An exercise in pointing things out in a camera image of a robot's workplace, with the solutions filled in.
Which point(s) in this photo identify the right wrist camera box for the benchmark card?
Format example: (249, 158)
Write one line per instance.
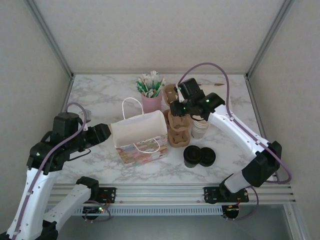
(180, 96)

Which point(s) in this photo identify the aluminium frame post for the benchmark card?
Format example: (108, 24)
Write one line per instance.
(269, 37)
(50, 37)

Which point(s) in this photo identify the white paper-wrapped straw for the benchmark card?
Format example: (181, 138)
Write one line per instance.
(149, 93)
(154, 76)
(163, 82)
(145, 77)

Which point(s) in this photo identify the white paper napkin stack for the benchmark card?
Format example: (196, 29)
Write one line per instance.
(215, 88)

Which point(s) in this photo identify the small right circuit board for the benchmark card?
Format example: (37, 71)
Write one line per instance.
(231, 208)

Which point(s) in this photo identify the white printed paper gift bag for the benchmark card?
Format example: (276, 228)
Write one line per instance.
(140, 125)

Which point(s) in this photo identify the small left circuit board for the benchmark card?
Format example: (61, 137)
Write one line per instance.
(93, 210)

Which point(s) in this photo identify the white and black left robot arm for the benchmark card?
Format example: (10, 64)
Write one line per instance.
(32, 200)

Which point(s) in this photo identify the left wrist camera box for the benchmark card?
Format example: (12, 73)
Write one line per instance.
(87, 115)

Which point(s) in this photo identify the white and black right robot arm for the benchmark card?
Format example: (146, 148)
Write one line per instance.
(237, 132)

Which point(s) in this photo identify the aluminium table side rail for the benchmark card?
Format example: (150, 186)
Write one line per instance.
(252, 95)
(67, 95)

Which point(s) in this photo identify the pink straw holder cup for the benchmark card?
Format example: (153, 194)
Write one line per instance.
(151, 103)

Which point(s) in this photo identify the small circuit board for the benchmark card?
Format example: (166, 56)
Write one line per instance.
(93, 210)
(231, 208)

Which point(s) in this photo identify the green straw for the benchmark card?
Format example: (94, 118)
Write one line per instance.
(139, 86)
(157, 90)

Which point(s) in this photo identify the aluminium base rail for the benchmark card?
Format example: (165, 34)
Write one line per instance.
(160, 195)

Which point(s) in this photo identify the brown cardboard cup carrier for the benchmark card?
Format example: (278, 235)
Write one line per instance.
(178, 138)
(171, 93)

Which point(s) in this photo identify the black plastic cup lid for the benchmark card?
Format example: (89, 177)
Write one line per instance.
(208, 155)
(208, 165)
(192, 153)

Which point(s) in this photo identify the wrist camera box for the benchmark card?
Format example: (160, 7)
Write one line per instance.
(87, 115)
(180, 96)

